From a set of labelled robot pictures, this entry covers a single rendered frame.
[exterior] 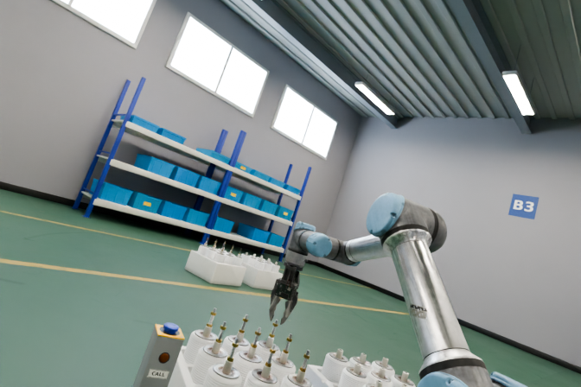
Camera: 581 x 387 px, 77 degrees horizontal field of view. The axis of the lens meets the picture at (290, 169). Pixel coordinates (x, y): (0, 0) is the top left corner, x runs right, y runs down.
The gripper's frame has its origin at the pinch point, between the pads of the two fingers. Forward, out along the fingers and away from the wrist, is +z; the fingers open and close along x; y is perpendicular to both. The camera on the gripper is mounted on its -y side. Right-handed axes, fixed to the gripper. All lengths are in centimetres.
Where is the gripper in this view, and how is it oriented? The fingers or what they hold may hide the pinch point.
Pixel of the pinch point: (277, 318)
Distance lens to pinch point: 141.1
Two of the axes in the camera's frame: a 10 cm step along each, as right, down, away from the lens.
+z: -3.1, 9.4, -1.5
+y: -1.8, -2.1, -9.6
